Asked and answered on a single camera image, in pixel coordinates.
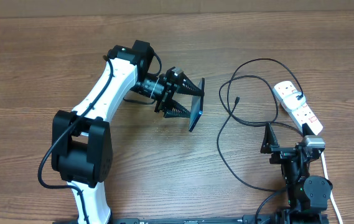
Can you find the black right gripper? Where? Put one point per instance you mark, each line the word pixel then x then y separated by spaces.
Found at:
pixel 281 153

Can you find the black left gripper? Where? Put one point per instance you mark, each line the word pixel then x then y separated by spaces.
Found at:
pixel 170 88

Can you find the blue Galaxy smartphone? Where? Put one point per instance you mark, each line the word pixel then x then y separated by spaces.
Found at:
pixel 197 106

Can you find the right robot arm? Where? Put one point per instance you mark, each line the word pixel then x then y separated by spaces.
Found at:
pixel 307 195

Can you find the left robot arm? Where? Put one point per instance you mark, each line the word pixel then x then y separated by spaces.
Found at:
pixel 81 150

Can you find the white USB charger plug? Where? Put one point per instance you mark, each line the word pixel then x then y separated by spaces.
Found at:
pixel 293 101

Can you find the white power strip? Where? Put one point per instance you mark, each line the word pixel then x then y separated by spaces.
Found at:
pixel 301 115

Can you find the brown cardboard backboard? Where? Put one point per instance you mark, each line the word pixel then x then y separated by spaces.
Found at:
pixel 58 8

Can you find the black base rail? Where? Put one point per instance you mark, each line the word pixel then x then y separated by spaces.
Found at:
pixel 245 219

